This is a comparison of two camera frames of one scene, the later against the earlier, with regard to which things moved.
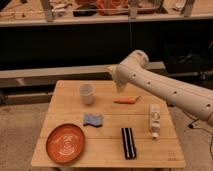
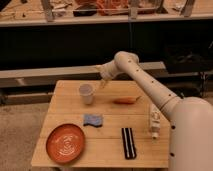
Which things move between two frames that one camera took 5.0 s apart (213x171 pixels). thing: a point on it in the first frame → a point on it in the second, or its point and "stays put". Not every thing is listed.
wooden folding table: (93, 124) stays put
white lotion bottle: (155, 121) stays put
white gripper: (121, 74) → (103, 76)
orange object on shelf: (108, 7) stays put
